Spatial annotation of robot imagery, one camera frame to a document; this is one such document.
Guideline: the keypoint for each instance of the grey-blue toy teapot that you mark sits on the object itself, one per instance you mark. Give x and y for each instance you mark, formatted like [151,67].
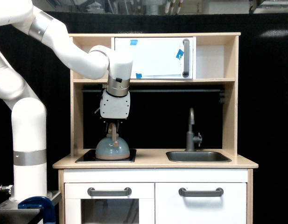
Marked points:
[112,147]

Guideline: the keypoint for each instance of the black stove top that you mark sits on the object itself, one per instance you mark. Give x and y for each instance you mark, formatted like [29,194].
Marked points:
[90,157]

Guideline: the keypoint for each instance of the wooden toy kitchen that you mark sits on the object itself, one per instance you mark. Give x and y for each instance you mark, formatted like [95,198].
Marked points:
[152,165]

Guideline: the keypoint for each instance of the white oven door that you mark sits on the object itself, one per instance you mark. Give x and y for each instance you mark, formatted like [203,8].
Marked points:
[137,208]

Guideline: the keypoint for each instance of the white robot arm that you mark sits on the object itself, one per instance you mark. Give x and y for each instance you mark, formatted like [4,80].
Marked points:
[28,113]

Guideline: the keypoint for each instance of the black hanging rail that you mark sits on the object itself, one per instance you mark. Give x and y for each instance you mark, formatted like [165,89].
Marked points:
[179,90]

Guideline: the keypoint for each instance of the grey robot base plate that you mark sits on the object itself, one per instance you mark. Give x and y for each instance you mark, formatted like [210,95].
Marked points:
[12,206]

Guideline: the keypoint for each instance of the grey cabinet door handle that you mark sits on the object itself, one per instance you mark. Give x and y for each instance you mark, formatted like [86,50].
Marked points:
[198,193]

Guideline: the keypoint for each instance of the grey microwave handle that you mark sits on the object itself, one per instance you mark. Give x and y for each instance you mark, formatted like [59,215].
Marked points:
[186,63]

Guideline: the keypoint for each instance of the grey metal sink basin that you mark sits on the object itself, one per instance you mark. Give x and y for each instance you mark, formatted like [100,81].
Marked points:
[184,156]

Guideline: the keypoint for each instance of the blue C-clamp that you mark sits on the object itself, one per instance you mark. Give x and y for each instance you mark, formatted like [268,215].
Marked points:
[43,203]

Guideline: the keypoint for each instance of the white microwave door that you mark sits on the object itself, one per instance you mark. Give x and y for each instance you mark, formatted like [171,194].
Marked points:
[155,57]

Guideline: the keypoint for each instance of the blue tape piece right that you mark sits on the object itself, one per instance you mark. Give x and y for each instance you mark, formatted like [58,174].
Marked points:
[180,54]

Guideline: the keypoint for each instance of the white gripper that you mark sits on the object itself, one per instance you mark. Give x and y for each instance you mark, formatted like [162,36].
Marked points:
[113,109]

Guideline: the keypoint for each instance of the blue tape piece top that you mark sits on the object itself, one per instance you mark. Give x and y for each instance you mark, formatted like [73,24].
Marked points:
[133,42]

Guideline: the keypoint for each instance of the white cabinet door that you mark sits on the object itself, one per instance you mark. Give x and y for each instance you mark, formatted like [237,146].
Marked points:
[171,208]

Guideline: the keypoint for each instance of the grey oven door handle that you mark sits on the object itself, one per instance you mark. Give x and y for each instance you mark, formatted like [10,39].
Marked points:
[126,192]

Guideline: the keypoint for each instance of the grey faucet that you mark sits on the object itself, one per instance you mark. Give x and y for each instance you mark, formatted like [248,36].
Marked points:
[191,139]

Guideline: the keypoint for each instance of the blue tape piece bottom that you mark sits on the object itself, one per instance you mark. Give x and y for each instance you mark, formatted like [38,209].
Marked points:
[138,75]

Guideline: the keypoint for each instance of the blue tape piece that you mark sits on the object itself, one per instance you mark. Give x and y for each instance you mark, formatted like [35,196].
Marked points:
[138,75]
[133,42]
[180,54]

